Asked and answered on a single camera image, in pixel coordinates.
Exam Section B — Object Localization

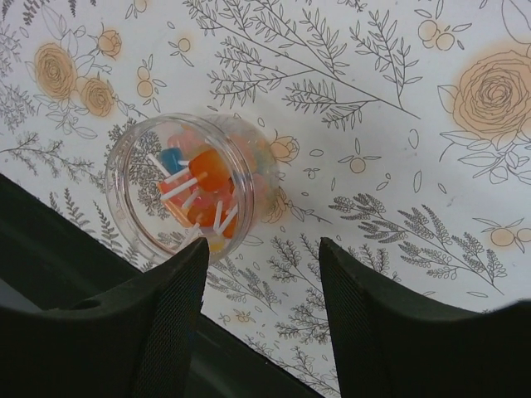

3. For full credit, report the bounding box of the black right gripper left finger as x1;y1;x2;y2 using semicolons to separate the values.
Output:
1;238;208;397

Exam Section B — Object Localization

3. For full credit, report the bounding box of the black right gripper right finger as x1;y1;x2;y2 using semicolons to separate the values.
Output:
319;238;530;397

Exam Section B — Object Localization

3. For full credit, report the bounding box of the clear plastic jar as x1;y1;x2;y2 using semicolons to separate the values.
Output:
105;114;279;264

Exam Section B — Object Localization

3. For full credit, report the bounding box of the floral patterned table cloth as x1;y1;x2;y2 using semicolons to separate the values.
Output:
1;1;530;397

